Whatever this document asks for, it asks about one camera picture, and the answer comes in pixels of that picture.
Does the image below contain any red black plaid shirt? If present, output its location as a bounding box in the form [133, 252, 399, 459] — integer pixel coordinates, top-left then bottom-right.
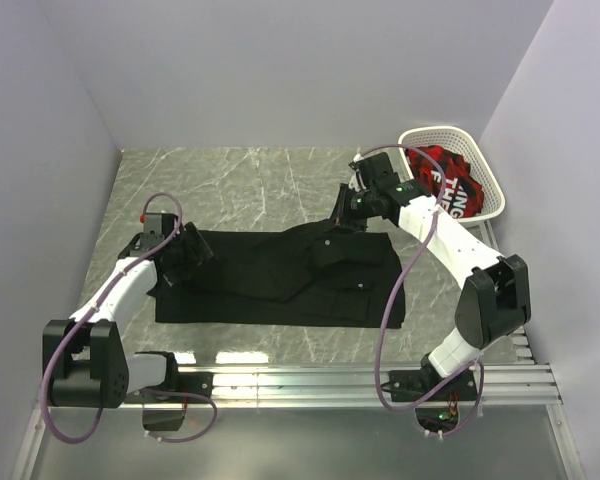
[405, 145, 485, 219]

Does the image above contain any aluminium rail frame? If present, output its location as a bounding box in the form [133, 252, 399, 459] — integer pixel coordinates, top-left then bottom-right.
[9, 219, 581, 480]

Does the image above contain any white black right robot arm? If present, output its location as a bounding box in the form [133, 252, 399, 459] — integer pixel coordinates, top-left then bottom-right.
[333, 181, 531, 403]

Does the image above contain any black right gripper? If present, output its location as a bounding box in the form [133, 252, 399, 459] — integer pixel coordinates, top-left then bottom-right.
[323, 184, 378, 235]

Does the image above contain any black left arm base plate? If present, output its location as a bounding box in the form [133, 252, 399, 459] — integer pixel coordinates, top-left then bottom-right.
[122, 372, 216, 438]

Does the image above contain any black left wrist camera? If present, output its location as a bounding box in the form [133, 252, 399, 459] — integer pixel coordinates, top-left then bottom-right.
[139, 212, 179, 249]

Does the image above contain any black long sleeve shirt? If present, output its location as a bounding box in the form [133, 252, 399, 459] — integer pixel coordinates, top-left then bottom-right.
[151, 219, 402, 328]

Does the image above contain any white plastic laundry basket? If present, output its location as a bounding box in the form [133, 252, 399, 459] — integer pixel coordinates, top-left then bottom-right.
[399, 126, 505, 227]

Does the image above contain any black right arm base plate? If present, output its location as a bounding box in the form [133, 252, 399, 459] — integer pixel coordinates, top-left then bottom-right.
[381, 368, 485, 439]

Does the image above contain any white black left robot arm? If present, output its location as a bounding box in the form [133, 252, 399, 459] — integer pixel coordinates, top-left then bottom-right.
[41, 214, 212, 409]

